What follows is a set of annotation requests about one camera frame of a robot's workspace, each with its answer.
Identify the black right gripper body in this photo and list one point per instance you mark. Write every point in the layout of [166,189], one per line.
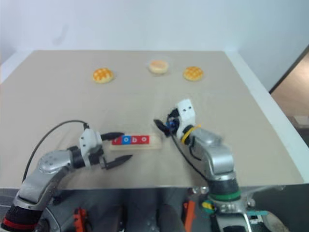
[175,126]

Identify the silver drink can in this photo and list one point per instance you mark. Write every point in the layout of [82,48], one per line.
[204,190]

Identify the beige paper table cover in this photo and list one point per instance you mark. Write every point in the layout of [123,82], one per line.
[144,101]

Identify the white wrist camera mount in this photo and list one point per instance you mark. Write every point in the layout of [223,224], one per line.
[186,113]
[88,141]

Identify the red letter tile o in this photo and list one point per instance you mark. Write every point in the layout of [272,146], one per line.
[144,139]

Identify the cardboard box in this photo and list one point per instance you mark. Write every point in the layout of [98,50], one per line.
[301,120]

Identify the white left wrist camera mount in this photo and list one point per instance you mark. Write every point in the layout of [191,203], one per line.
[88,141]

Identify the yellow zip tie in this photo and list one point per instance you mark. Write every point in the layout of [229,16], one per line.
[187,134]

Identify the golden pineapple bun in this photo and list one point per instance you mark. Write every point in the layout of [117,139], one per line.
[103,76]
[193,73]

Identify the plastic wrapped round bun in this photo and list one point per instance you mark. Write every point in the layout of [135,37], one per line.
[158,66]

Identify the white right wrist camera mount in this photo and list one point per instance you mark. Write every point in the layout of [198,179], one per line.
[186,113]

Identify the beige letter tile tray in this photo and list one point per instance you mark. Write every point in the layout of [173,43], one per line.
[154,143]

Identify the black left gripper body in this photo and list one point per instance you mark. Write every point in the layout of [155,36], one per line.
[96,158]

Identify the orange and black tool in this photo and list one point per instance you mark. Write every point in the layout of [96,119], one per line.
[80,218]

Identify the orange plastic clamp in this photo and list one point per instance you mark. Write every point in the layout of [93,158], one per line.
[190,213]

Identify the red letter tile r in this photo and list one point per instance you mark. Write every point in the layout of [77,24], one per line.
[116,141]

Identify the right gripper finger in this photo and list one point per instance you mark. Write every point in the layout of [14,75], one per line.
[172,112]
[162,126]

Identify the green and yellow round tape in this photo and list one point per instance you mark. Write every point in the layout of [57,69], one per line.
[207,206]

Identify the blue letter tile o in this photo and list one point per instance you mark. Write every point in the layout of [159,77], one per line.
[126,140]

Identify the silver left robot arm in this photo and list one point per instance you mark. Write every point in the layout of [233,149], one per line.
[48,166]

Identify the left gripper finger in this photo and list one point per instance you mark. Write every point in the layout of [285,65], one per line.
[113,135]
[118,161]

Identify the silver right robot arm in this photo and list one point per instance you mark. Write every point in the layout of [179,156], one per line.
[217,157]

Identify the red letter tile b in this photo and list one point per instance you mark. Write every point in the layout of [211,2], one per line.
[135,140]

